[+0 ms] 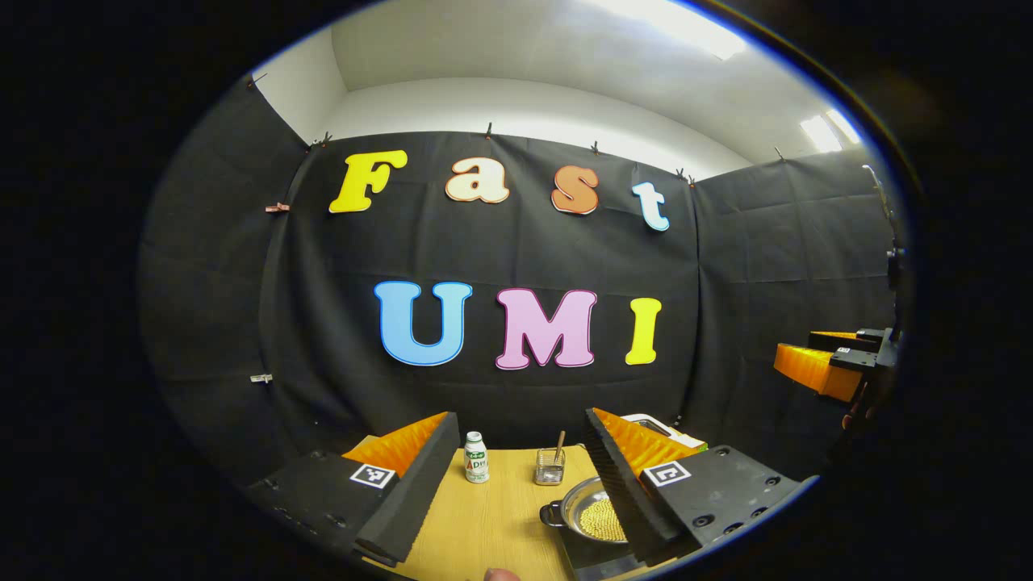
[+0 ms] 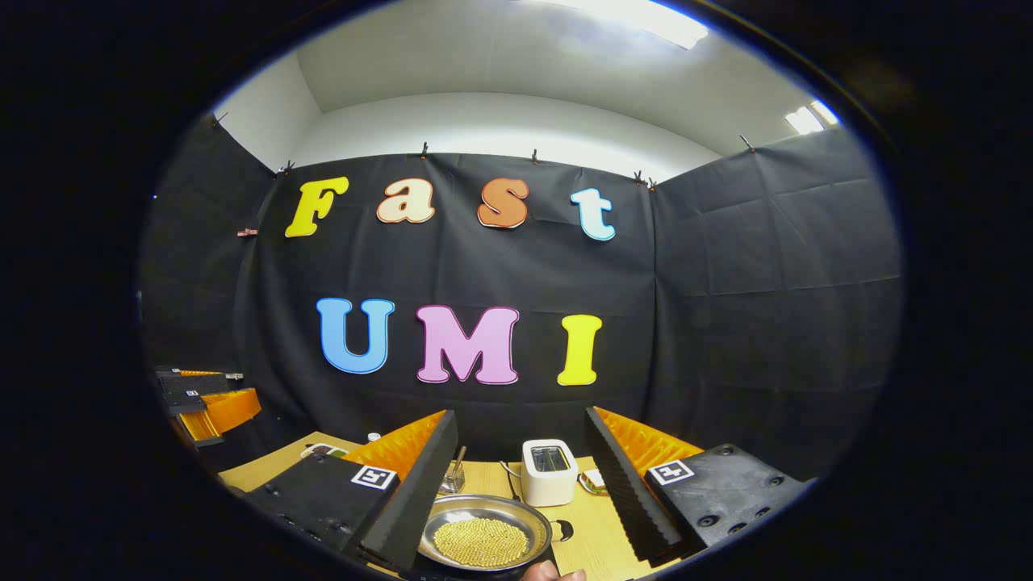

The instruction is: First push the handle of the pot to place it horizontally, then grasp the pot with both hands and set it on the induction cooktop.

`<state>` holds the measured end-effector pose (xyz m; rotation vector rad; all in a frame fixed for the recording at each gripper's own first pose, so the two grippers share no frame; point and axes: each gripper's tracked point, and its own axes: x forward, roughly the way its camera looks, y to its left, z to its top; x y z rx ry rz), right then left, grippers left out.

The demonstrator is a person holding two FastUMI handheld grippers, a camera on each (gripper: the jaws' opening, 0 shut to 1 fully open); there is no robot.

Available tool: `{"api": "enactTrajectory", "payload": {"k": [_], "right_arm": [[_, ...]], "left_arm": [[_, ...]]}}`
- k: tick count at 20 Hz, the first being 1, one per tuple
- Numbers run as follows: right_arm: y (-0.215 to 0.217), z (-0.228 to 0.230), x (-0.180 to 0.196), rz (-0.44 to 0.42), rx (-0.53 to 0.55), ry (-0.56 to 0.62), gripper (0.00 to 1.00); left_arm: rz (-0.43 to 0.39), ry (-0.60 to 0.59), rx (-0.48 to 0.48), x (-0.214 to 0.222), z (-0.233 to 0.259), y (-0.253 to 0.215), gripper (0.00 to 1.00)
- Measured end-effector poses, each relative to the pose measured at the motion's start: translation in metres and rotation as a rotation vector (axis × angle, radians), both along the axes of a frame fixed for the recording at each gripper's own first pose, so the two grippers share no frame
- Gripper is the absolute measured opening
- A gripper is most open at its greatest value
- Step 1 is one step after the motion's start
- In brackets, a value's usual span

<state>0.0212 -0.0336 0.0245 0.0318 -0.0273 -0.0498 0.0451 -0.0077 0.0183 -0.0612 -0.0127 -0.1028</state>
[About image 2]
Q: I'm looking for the small ceiling light panel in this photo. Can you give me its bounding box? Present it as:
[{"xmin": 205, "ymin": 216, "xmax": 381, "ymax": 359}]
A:
[{"xmin": 784, "ymin": 98, "xmax": 841, "ymax": 136}]

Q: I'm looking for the white toaster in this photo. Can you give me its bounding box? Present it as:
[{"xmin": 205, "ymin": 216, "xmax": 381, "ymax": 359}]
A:
[{"xmin": 521, "ymin": 438, "xmax": 579, "ymax": 508}]

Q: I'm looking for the black induction cooktop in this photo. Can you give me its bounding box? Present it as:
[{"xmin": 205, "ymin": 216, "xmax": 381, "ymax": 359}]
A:
[{"xmin": 404, "ymin": 563, "xmax": 558, "ymax": 581}]

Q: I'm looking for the steel pot with beans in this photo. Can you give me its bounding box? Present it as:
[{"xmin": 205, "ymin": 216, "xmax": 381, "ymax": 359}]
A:
[{"xmin": 418, "ymin": 494, "xmax": 575, "ymax": 575}]

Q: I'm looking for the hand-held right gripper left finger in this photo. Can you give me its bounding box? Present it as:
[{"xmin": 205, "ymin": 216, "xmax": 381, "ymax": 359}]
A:
[{"xmin": 242, "ymin": 410, "xmax": 459, "ymax": 574}]

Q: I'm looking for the long ceiling light panel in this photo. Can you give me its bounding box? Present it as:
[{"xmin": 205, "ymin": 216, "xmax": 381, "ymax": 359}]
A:
[{"xmin": 549, "ymin": 0, "xmax": 711, "ymax": 49}]

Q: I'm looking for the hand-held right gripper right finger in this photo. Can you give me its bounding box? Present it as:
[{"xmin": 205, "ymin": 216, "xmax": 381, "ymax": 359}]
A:
[{"xmin": 585, "ymin": 406, "xmax": 812, "ymax": 566}]

